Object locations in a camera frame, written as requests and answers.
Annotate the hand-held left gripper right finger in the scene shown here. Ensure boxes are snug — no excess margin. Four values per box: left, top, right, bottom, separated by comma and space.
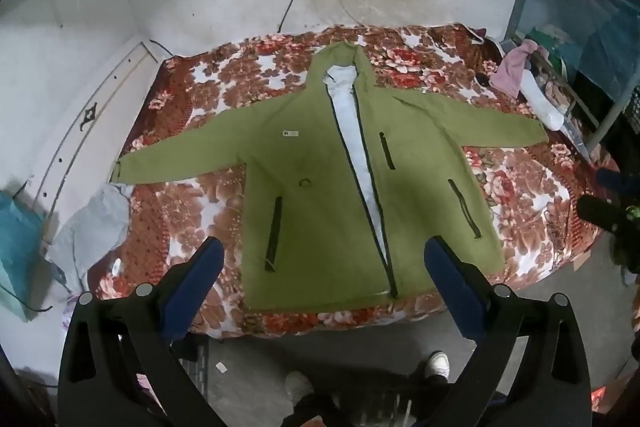
424, 236, 593, 427

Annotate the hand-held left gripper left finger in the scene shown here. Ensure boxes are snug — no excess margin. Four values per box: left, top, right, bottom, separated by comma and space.
57, 237, 226, 427

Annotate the green hooded jacket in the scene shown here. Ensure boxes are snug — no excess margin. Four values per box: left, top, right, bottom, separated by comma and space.
110, 43, 550, 312

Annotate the floral red blanket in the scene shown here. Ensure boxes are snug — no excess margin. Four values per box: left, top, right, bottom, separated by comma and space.
87, 23, 603, 339

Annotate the person's right white shoe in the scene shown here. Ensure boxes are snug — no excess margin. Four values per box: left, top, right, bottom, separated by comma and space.
425, 351, 450, 380

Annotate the person's white shoe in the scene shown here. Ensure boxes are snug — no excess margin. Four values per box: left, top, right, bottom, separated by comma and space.
425, 351, 450, 380
285, 371, 315, 403

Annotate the black plastic crate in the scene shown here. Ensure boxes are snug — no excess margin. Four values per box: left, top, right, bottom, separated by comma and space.
622, 87, 640, 138

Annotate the grey cloth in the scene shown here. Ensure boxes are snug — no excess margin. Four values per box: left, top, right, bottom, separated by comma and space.
47, 184, 133, 293

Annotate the white sock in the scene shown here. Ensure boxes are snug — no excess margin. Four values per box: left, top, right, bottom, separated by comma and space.
520, 69, 566, 131

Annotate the person's left white shoe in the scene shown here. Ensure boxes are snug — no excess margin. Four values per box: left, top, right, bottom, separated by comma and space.
285, 371, 315, 403

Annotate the pink cloth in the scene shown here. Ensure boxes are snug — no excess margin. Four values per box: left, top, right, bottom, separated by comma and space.
489, 44, 536, 98

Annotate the blue plastic sheet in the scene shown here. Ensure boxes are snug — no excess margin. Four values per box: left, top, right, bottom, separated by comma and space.
530, 0, 640, 98

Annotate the white bed headboard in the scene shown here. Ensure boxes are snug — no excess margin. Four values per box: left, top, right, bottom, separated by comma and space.
30, 39, 173, 253

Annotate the black power cable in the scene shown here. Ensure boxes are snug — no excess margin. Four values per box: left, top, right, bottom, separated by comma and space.
277, 0, 301, 32

